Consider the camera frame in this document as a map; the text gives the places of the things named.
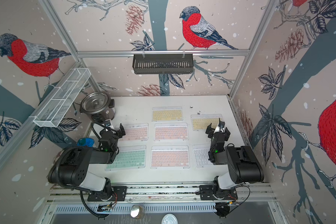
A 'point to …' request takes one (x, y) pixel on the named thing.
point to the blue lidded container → (88, 142)
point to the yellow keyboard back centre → (167, 114)
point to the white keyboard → (200, 152)
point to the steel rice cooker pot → (98, 106)
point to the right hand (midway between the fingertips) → (219, 124)
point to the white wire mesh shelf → (52, 114)
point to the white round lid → (170, 218)
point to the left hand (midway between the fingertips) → (115, 122)
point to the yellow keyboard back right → (201, 121)
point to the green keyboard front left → (129, 157)
